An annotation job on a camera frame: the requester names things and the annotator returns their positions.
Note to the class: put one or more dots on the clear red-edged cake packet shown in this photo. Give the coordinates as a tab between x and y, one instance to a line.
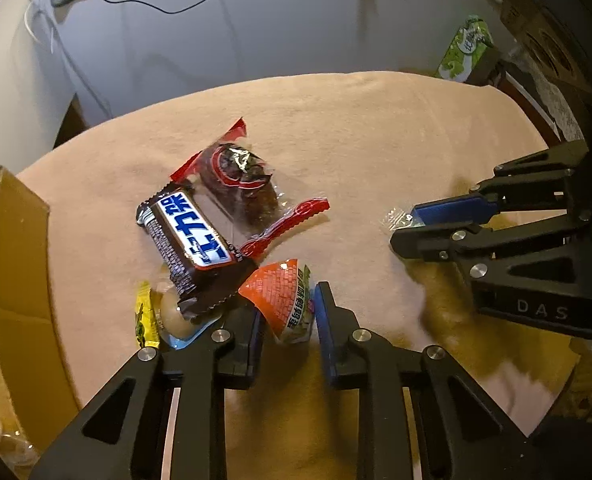
251	193

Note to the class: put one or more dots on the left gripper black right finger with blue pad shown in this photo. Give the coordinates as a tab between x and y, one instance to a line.
418	408

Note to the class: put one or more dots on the orange green jelly cup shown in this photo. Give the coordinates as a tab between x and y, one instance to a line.
281	292

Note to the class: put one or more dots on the small green candy packet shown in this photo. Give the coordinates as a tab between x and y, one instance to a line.
397	218

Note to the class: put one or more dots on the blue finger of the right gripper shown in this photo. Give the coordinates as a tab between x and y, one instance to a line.
455	209

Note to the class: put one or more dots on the brown cardboard box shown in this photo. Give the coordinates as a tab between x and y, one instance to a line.
37	398

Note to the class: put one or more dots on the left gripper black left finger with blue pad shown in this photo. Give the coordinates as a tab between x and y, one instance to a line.
162	408

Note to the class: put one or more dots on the dark blue-label chocolate bar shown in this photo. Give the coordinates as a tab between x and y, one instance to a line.
204	267

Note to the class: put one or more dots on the green tissue box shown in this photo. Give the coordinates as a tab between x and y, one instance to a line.
471	54

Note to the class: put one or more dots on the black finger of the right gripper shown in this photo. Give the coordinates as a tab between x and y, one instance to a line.
440	242

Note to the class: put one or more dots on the yellow snack packet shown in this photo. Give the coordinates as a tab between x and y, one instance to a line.
159	319

